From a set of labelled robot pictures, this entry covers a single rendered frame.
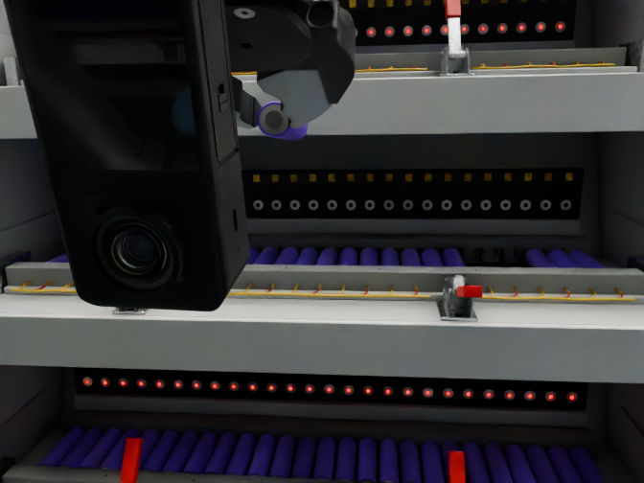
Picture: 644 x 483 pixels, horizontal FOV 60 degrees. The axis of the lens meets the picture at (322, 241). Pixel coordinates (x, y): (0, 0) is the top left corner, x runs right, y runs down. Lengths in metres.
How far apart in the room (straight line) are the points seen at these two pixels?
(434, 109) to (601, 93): 0.13
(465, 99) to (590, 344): 0.21
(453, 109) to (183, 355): 0.30
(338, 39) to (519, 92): 0.31
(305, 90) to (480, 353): 0.28
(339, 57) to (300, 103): 0.05
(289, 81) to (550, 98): 0.30
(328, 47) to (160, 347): 0.33
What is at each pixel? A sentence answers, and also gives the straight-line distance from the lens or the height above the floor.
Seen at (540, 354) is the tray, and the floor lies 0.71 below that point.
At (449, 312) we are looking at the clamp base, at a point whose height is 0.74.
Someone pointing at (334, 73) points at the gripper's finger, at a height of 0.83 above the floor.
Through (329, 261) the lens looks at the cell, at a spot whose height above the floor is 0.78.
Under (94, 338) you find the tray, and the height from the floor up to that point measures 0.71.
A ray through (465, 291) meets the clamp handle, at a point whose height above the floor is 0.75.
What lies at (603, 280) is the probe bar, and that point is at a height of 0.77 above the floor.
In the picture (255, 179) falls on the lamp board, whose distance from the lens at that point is 0.62.
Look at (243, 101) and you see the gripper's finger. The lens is 0.28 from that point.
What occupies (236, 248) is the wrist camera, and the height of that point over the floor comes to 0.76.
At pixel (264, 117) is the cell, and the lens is 0.30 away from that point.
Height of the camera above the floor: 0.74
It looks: 6 degrees up
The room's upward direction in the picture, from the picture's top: 1 degrees clockwise
